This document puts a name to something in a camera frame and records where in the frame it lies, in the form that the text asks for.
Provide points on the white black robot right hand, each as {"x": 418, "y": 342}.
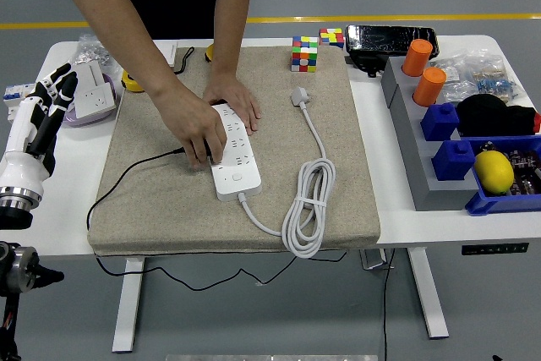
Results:
{"x": 498, "y": 358}

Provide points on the person's right hand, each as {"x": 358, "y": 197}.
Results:
{"x": 192, "y": 124}

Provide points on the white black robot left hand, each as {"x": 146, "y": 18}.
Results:
{"x": 21, "y": 166}

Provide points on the person's left hand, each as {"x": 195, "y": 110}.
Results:
{"x": 238, "y": 96}

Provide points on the black plug adapter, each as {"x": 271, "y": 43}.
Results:
{"x": 207, "y": 149}

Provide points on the white power strip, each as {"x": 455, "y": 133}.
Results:
{"x": 236, "y": 175}

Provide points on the person's left forearm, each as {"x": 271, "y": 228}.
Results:
{"x": 230, "y": 10}

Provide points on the person's right forearm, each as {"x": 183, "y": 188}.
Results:
{"x": 110, "y": 23}

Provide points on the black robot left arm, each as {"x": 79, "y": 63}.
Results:
{"x": 17, "y": 268}

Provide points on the small yellow tape measure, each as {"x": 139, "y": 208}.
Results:
{"x": 209, "y": 54}

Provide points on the white circuit breaker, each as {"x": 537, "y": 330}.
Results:
{"x": 14, "y": 96}

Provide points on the white flat card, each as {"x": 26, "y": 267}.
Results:
{"x": 171, "y": 54}

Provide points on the large colourful puzzle cube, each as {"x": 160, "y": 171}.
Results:
{"x": 304, "y": 54}

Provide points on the purple bowl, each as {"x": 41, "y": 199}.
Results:
{"x": 84, "y": 121}

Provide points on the white table leg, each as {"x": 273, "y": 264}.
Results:
{"x": 127, "y": 310}
{"x": 429, "y": 297}

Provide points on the grey-brown mat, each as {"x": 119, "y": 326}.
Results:
{"x": 190, "y": 217}

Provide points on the black table control panel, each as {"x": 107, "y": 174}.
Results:
{"x": 494, "y": 249}

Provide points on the small colourful puzzle cube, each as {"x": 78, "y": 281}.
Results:
{"x": 331, "y": 37}

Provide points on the clear bag of metal screws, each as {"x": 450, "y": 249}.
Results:
{"x": 91, "y": 50}

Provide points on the blue plastic bin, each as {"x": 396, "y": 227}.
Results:
{"x": 498, "y": 206}

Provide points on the grey under-table box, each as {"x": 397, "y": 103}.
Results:
{"x": 374, "y": 259}

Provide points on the glossy black device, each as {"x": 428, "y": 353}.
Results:
{"x": 389, "y": 39}

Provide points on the orange cylinder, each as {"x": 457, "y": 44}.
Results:
{"x": 416, "y": 58}
{"x": 429, "y": 86}

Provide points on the yellow lemon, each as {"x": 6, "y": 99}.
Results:
{"x": 493, "y": 173}

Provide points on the dark cylindrical components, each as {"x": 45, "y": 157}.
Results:
{"x": 524, "y": 166}

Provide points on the grey stepped block holder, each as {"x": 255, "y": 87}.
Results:
{"x": 416, "y": 175}

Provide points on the blue square peg block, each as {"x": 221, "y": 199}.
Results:
{"x": 439, "y": 122}
{"x": 453, "y": 160}

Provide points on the clear bag of small parts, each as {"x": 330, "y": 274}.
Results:
{"x": 454, "y": 82}

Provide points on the red block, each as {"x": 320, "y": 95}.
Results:
{"x": 537, "y": 123}

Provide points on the black cloth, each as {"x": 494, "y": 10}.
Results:
{"x": 490, "y": 118}

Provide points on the clear bag of blue components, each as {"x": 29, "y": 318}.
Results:
{"x": 496, "y": 82}

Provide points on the white wall socket panels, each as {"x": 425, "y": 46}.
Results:
{"x": 95, "y": 101}

